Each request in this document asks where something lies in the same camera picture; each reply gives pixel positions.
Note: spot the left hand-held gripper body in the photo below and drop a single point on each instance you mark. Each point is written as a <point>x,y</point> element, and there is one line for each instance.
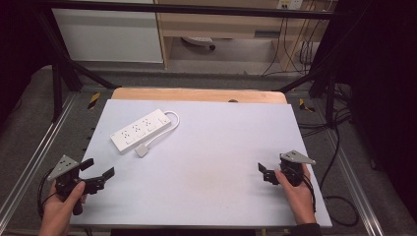
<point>63,166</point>

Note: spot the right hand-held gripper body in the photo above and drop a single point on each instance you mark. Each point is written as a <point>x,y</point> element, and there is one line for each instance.
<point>292,168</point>

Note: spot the person's right hand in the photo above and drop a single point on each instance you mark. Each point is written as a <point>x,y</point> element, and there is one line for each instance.
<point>296,198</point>

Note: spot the person's left hand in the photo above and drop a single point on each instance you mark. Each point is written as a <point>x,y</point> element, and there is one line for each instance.
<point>60,208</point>

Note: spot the white plug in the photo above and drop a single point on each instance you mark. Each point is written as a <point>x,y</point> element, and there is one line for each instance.
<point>141,150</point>

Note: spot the white power strip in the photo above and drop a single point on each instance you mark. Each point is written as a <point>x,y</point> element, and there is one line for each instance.
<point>141,131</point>

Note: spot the light grey table mat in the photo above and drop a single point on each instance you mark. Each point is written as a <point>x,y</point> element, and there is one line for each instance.
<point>203,170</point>

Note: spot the black metal stand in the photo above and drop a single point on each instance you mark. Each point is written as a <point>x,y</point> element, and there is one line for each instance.
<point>323,82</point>
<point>64,72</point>

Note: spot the wooden table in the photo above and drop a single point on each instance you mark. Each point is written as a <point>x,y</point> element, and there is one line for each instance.
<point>196,95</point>

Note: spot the white cabinet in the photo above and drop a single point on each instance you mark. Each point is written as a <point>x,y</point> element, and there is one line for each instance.
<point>108,32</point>

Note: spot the white chair base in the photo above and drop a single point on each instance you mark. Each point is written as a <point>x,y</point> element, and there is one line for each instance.
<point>199,41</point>

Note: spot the wooden desk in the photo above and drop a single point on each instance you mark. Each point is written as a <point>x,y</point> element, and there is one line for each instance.
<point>223,28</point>

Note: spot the black metal crossbar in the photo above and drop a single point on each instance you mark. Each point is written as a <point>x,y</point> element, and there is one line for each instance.
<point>183,9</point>

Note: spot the aluminium rail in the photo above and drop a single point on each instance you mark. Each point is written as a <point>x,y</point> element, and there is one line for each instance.
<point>354,183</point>
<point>36,154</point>

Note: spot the white wall socket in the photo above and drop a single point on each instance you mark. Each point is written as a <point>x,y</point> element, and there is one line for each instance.
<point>290,4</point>

